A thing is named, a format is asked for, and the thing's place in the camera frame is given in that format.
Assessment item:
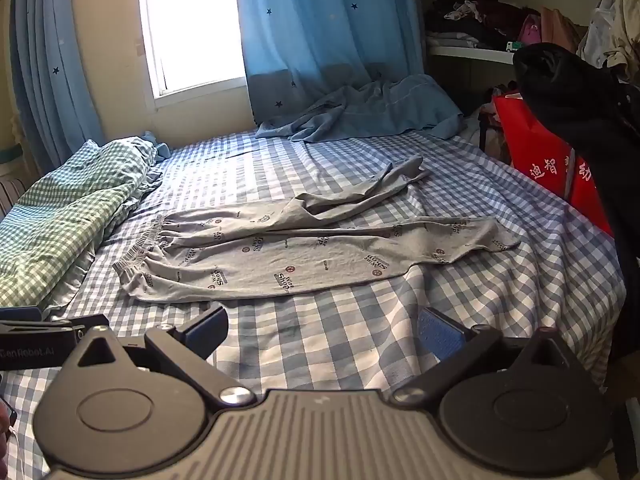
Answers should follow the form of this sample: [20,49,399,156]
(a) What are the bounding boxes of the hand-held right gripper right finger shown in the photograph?
[392,306,581,406]

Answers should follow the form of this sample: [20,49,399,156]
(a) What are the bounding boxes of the plain blue blanket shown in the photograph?
[255,74,463,142]

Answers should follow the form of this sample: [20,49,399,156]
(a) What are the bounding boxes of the green checked quilt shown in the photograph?
[0,137,173,308]

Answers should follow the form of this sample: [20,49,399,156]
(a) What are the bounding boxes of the blue star curtain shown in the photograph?
[10,0,106,161]
[235,0,428,126]

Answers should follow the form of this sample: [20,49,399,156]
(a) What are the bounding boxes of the pile of dark clothes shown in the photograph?
[427,0,541,51]

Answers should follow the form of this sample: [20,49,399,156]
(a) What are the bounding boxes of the window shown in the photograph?
[137,0,248,106]

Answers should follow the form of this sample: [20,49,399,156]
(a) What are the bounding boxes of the pink bag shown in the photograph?
[517,14,543,46]

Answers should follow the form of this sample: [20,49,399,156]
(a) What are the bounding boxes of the black jacket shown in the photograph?
[512,42,640,361]

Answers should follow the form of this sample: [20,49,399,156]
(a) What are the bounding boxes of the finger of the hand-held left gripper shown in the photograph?
[0,306,111,343]

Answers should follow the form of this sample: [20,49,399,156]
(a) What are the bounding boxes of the red printed bag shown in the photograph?
[492,91,613,236]

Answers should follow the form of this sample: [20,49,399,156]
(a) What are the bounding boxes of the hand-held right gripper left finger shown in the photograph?
[62,304,258,408]

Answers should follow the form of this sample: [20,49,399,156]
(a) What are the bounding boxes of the grey printed pants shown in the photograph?
[112,156,522,303]

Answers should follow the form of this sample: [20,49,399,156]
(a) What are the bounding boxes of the blue checked bed sheet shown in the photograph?
[0,127,628,480]

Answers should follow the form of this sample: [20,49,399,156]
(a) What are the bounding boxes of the white shelf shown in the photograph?
[417,0,616,66]

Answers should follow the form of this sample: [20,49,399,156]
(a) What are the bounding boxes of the beige hanging garment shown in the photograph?
[577,0,640,81]

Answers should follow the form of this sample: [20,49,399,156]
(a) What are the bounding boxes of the brown bag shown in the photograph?
[540,7,586,53]

